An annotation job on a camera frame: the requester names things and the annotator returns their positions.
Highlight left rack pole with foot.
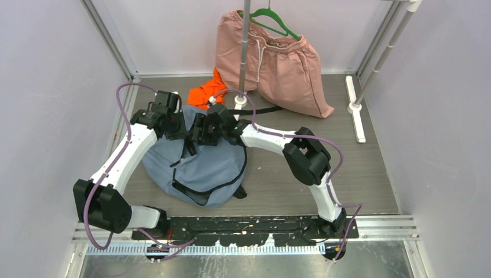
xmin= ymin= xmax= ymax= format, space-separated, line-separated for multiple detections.
xmin=234 ymin=0 xmax=251 ymax=110

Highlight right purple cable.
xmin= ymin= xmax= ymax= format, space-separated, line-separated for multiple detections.
xmin=212 ymin=89 xmax=363 ymax=262

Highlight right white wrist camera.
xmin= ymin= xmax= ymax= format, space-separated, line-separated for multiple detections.
xmin=207 ymin=96 xmax=217 ymax=107

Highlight orange cloth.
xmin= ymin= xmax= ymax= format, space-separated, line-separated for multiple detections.
xmin=186 ymin=68 xmax=227 ymax=110

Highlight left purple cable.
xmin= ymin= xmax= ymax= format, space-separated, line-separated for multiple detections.
xmin=82 ymin=82 xmax=196 ymax=264

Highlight green clothes hanger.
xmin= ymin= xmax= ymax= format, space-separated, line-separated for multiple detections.
xmin=250 ymin=8 xmax=301 ymax=41

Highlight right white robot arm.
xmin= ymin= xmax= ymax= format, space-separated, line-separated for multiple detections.
xmin=188 ymin=104 xmax=347 ymax=238

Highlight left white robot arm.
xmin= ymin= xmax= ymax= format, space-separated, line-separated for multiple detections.
xmin=73 ymin=90 xmax=186 ymax=239

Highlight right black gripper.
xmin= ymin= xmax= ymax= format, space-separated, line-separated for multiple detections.
xmin=186 ymin=113 xmax=226 ymax=147

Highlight black backpack strap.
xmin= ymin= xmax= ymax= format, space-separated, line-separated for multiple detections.
xmin=229 ymin=105 xmax=285 ymax=116

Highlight purple cable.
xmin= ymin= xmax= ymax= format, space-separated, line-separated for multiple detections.
xmin=212 ymin=89 xmax=363 ymax=262
xmin=82 ymin=82 xmax=196 ymax=264

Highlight rack pole with foot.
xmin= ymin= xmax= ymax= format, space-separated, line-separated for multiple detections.
xmin=345 ymin=0 xmax=422 ymax=144
xmin=234 ymin=0 xmax=251 ymax=110

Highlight blue student backpack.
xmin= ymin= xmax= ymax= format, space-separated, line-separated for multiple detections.
xmin=141 ymin=105 xmax=248 ymax=209

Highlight pink shorts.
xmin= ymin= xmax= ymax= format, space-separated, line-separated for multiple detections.
xmin=215 ymin=10 xmax=334 ymax=118

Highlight right rack pole with foot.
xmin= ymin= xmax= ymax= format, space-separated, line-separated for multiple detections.
xmin=345 ymin=0 xmax=422 ymax=144

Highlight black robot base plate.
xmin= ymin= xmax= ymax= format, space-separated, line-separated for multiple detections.
xmin=131 ymin=215 xmax=359 ymax=247

